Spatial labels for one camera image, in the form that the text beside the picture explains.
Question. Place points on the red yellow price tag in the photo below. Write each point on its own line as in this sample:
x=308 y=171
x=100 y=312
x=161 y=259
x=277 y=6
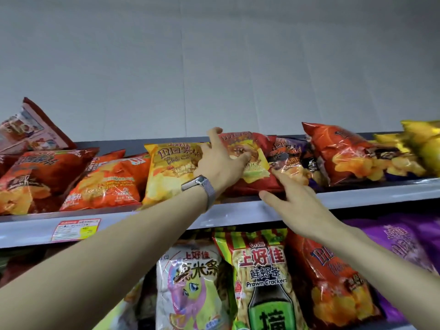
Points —
x=75 y=230

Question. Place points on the large orange tomato chip bag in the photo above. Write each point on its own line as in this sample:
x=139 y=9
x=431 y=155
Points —
x=330 y=288

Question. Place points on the person's right forearm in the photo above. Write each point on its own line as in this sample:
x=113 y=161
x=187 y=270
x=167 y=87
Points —
x=395 y=271

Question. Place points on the person's right hand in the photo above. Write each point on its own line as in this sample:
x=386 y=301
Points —
x=306 y=213

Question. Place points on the person's left forearm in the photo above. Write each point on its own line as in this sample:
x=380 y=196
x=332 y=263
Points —
x=86 y=264

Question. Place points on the orange chicken flavour chip bag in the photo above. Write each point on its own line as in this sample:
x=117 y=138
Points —
x=110 y=185

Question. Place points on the person's left hand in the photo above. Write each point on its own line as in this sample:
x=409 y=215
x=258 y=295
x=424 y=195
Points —
x=220 y=164

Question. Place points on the huge purple yellow snack bag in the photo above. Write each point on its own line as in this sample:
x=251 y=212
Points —
x=405 y=237

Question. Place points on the green prawn cracker bag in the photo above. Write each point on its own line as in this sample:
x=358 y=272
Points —
x=261 y=281

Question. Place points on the grey store shelving unit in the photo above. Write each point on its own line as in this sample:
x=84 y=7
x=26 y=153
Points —
x=240 y=213

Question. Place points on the red white pouch snack bag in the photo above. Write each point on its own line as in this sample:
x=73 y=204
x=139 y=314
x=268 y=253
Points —
x=34 y=130

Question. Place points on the smartwatch with grey band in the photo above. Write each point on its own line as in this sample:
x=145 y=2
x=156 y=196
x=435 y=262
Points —
x=206 y=189

